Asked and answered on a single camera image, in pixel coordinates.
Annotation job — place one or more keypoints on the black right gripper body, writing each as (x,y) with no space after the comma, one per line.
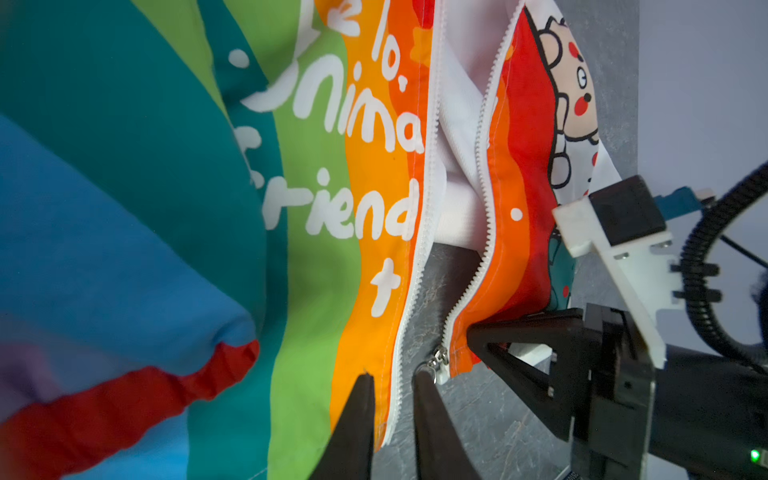
(704,413)

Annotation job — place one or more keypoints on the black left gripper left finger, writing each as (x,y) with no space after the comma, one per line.
(349,452)

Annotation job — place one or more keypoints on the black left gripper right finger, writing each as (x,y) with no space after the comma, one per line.
(439,451)

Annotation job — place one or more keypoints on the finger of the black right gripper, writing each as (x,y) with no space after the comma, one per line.
(554,397)

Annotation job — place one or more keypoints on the colourful rainbow kids jacket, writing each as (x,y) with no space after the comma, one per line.
(217,215)

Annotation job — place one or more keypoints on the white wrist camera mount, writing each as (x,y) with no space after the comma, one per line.
(625,225)

